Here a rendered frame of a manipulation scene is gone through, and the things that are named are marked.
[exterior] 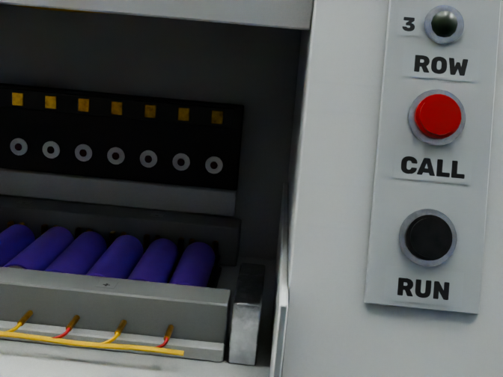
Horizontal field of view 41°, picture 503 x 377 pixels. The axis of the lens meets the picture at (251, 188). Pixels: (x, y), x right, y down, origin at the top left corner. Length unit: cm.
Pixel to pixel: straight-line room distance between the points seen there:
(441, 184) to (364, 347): 6
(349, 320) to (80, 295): 12
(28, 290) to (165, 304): 6
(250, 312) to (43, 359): 9
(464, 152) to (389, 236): 4
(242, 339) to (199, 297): 3
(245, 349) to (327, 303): 6
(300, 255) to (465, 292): 6
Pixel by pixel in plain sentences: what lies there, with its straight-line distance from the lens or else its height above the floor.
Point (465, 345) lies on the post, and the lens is 25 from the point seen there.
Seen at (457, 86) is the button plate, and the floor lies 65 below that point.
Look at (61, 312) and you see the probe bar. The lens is 30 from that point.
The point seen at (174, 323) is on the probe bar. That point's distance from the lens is 29.
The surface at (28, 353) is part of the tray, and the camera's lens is 30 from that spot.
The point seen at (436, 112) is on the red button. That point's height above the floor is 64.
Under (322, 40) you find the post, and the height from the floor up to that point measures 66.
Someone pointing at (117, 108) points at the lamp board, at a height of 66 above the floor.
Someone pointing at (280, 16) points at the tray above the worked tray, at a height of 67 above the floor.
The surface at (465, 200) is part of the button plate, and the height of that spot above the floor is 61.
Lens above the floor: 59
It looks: 4 degrees up
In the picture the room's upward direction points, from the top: 6 degrees clockwise
